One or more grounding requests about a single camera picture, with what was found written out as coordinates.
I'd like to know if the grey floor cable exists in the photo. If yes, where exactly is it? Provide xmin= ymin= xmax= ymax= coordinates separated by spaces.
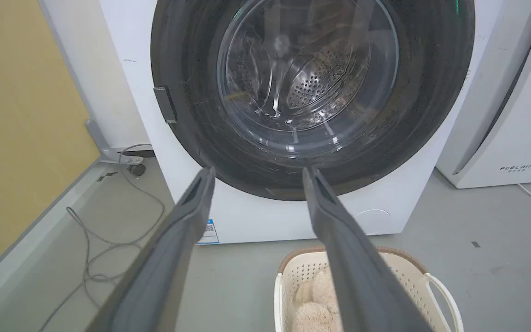
xmin=39 ymin=144 xmax=166 ymax=332

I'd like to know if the white air purifier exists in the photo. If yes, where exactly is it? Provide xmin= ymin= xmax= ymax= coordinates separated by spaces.
xmin=436 ymin=0 xmax=531 ymax=189

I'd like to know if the white front-load washing machine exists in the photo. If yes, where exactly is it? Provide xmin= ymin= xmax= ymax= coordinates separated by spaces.
xmin=99 ymin=0 xmax=508 ymax=245

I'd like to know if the cream plastic laundry basket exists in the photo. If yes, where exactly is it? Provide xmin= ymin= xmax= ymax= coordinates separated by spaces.
xmin=273 ymin=246 xmax=464 ymax=332

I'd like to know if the grey wheeled partition foot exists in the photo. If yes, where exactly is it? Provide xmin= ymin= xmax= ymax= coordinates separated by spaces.
xmin=85 ymin=119 xmax=146 ymax=178

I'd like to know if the blue and white energy sticker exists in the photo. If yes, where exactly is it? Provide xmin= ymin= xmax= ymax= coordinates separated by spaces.
xmin=197 ymin=219 xmax=220 ymax=245

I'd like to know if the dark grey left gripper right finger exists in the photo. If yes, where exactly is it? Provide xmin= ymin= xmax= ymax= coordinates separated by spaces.
xmin=302 ymin=166 xmax=433 ymax=332

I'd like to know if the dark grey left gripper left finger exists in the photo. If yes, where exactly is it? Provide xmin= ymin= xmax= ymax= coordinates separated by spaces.
xmin=86 ymin=166 xmax=216 ymax=332

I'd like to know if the round black washing machine door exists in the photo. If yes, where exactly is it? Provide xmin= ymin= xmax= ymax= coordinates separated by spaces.
xmin=150 ymin=0 xmax=476 ymax=202

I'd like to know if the beige fluffy towel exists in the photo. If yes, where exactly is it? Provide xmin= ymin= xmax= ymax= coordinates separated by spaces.
xmin=291 ymin=267 xmax=343 ymax=332

